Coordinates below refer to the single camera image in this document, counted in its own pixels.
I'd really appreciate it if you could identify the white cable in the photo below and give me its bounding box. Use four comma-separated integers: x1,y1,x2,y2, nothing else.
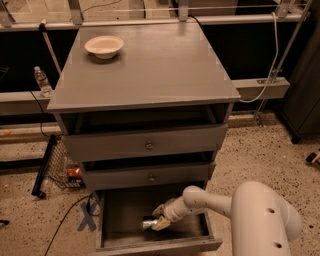
238,12,280,104

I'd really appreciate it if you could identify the blue tape cross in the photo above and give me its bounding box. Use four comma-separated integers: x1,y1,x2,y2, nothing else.
78,202,97,232

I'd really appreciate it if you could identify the black bar on floor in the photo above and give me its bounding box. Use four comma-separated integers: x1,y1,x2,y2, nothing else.
31,135,56,199

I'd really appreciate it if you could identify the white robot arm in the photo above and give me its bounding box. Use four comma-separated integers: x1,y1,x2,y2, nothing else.
151,181,302,256

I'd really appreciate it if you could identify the black floor cable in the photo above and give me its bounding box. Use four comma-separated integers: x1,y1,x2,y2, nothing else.
43,194,91,256

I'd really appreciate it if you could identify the wire mesh basket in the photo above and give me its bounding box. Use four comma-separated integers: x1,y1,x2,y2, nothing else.
46,141,84,189

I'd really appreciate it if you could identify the grey middle drawer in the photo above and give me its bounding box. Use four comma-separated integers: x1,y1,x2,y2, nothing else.
82,162,216,190

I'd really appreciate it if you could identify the black caster wheel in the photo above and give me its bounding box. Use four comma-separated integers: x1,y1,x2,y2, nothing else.
306,152,320,165

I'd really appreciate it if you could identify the orange object in basket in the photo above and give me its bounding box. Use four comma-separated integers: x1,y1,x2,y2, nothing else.
66,167,82,180

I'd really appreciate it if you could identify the white paper bowl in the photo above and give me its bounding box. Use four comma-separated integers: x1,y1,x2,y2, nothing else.
85,36,124,59

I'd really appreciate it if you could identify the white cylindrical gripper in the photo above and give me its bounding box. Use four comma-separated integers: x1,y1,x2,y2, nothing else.
152,197,190,231

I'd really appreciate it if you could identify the dark grey side cabinet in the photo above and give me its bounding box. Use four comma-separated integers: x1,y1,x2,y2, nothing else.
280,24,320,144

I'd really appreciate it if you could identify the green soda can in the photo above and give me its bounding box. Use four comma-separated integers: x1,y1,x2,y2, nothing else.
142,216,158,231

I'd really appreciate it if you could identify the grey wooden drawer cabinet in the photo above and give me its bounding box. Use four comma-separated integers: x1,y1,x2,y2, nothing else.
46,22,241,193

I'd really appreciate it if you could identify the grey open bottom drawer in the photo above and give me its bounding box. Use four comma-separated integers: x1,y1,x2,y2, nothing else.
90,184,222,256

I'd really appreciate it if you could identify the clear plastic water bottle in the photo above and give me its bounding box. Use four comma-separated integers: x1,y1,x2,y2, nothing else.
34,66,53,98

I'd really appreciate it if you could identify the grey top drawer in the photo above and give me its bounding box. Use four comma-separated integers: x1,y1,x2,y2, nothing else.
63,124,228,162

